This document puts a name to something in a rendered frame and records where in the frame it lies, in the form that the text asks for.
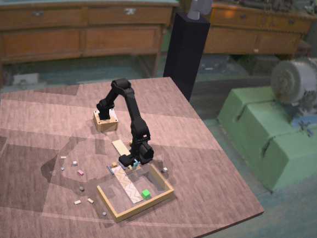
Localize white strip with pink zigzag pattern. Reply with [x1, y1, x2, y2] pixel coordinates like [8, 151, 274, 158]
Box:
[111, 166, 125, 177]

